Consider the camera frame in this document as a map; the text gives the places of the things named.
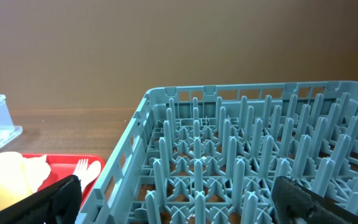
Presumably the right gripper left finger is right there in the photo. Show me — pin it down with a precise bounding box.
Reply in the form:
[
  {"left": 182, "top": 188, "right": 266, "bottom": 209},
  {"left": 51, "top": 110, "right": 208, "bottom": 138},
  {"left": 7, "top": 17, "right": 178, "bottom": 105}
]
[{"left": 0, "top": 175, "right": 82, "bottom": 224}]

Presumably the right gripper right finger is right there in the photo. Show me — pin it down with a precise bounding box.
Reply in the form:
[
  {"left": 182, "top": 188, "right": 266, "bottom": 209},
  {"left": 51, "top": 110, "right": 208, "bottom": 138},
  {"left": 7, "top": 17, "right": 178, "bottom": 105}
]
[{"left": 272, "top": 176, "right": 358, "bottom": 223}]

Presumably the yellow plastic cup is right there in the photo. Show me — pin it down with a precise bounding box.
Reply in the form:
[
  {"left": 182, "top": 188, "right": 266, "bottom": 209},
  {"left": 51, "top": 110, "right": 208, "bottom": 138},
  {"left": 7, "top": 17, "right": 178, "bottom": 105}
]
[{"left": 0, "top": 152, "right": 32, "bottom": 211}]

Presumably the grey dishwasher rack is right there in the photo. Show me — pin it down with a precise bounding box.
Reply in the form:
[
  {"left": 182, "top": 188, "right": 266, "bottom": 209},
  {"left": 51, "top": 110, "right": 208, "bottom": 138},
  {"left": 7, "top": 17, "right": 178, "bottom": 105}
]
[{"left": 76, "top": 81, "right": 358, "bottom": 223}]

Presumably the red serving tray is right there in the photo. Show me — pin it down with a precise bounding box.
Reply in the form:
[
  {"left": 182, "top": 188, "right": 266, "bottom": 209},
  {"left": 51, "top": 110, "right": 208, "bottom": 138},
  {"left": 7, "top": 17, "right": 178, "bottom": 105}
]
[{"left": 21, "top": 154, "right": 105, "bottom": 192}]

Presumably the white plastic fork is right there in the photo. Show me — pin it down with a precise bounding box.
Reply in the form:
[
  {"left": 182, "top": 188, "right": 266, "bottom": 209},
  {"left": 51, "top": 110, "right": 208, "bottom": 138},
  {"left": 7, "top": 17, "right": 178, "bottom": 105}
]
[{"left": 73, "top": 159, "right": 88, "bottom": 180}]

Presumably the crumpled white napkin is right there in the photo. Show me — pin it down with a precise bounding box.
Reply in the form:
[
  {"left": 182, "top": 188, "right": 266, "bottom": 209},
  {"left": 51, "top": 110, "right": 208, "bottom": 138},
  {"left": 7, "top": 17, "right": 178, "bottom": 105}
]
[{"left": 23, "top": 154, "right": 51, "bottom": 193}]

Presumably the white plastic spoon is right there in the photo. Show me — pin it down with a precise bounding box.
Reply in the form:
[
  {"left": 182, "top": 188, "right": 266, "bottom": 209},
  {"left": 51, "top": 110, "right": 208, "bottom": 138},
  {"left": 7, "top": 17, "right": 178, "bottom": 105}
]
[{"left": 81, "top": 161, "right": 101, "bottom": 192}]

